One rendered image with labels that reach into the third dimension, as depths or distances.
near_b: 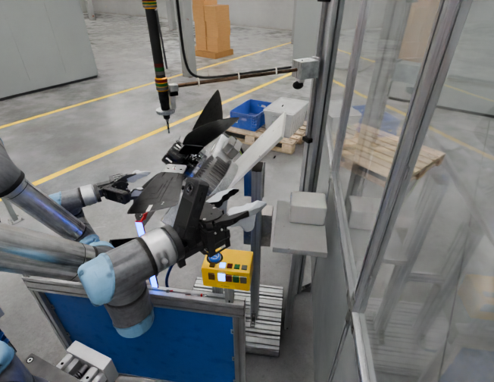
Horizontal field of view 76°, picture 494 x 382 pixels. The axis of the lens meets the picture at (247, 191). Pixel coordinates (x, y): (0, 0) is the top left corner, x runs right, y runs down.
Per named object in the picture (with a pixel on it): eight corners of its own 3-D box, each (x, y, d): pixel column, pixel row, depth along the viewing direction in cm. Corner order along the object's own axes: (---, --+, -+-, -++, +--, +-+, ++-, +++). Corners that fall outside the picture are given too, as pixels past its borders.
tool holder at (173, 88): (177, 107, 122) (174, 81, 117) (182, 112, 117) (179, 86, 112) (154, 111, 119) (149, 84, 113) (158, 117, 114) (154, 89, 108)
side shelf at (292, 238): (322, 208, 168) (323, 204, 166) (326, 258, 138) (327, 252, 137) (277, 204, 171) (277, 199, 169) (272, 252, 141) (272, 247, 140)
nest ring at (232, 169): (209, 189, 163) (204, 184, 162) (242, 156, 150) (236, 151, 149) (195, 222, 141) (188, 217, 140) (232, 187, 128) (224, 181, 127)
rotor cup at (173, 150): (189, 169, 151) (166, 152, 147) (205, 150, 144) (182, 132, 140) (179, 186, 139) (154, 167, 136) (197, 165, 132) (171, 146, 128)
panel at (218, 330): (237, 390, 159) (234, 311, 122) (236, 393, 158) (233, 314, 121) (87, 366, 169) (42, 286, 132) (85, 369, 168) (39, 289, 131)
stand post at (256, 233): (258, 314, 209) (264, 161, 144) (257, 326, 202) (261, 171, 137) (251, 313, 210) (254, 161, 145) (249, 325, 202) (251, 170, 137)
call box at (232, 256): (253, 271, 114) (253, 250, 108) (249, 294, 106) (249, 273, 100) (210, 267, 116) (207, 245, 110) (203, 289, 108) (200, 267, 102)
